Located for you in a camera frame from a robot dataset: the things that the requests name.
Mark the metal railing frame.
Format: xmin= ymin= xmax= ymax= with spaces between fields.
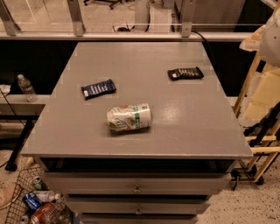
xmin=0 ymin=0 xmax=250 ymax=42

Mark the wire mesh basket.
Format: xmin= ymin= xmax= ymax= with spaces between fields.
xmin=4 ymin=168 xmax=73 ymax=224

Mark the grey drawer cabinet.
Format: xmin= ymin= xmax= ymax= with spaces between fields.
xmin=23 ymin=42 xmax=252 ymax=224

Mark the green soda can in basket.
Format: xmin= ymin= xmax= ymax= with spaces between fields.
xmin=32 ymin=177 xmax=47 ymax=191

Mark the clear plastic water bottle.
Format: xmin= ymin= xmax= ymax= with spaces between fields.
xmin=17 ymin=74 xmax=38 ymax=102

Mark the blue soda can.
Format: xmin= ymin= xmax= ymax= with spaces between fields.
xmin=22 ymin=192 xmax=42 ymax=213

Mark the red soda can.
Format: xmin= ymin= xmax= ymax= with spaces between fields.
xmin=30 ymin=202 xmax=54 ymax=224

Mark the grey side bench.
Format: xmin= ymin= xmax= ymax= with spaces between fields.
xmin=0 ymin=94 xmax=49 ymax=172

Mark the plastic bottle in basket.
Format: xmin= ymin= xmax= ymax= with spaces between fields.
xmin=34 ymin=191 xmax=61 ymax=202

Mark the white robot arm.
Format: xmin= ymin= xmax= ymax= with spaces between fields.
xmin=260 ymin=9 xmax=280 ymax=67

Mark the blue rxbar wrapper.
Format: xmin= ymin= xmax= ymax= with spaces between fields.
xmin=81 ymin=79 xmax=116 ymax=100

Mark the crushed white green 7up can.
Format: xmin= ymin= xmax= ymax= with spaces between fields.
xmin=107 ymin=103 xmax=152 ymax=131

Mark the black cable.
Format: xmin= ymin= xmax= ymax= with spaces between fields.
xmin=191 ymin=29 xmax=218 ymax=71

